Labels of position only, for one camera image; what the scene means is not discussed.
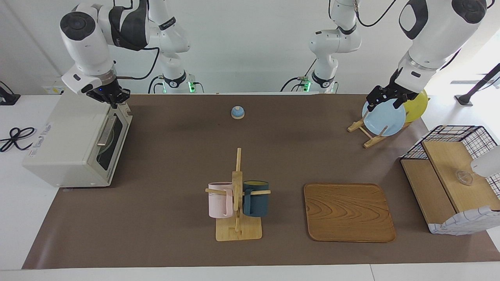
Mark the black base cable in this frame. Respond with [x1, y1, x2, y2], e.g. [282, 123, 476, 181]
[279, 76, 313, 93]
[147, 75, 165, 94]

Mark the white rounded plastic object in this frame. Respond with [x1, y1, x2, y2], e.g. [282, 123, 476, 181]
[470, 145, 500, 178]

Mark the wooden serving tray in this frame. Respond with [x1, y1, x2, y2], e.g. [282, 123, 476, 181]
[304, 183, 396, 243]

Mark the black stand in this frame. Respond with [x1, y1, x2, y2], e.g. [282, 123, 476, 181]
[0, 81, 21, 106]
[455, 62, 500, 107]

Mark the pale green plate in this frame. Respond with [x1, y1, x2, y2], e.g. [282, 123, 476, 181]
[97, 127, 117, 159]

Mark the wooden mug tree stand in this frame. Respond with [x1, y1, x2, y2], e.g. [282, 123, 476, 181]
[205, 148, 271, 242]

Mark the dark teal mug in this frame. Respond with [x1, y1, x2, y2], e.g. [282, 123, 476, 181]
[241, 180, 270, 218]

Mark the small clear glass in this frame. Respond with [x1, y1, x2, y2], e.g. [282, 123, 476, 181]
[456, 170, 474, 186]

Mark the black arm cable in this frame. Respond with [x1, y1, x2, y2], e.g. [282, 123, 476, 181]
[354, 0, 398, 28]
[113, 47, 161, 81]

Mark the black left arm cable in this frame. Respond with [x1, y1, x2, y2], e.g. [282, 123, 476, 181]
[354, 0, 398, 28]

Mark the coiled black cable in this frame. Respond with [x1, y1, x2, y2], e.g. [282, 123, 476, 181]
[0, 127, 37, 153]

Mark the brown table mat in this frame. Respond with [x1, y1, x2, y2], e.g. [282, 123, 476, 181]
[21, 94, 500, 270]

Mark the yellow plate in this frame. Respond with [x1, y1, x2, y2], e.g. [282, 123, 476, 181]
[402, 89, 429, 123]

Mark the light blue plate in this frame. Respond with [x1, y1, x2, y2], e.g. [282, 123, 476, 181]
[362, 98, 407, 137]

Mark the wooden plate rack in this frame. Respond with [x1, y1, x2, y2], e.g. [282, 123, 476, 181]
[348, 116, 413, 149]

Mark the pink mug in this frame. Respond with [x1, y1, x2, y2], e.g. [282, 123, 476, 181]
[207, 181, 235, 219]

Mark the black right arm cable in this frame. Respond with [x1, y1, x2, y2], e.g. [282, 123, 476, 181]
[113, 47, 161, 81]

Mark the wooden shelf with wire sides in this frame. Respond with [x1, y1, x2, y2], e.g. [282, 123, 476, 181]
[400, 125, 500, 235]

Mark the white toaster oven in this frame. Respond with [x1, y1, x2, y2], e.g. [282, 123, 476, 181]
[22, 95, 133, 189]

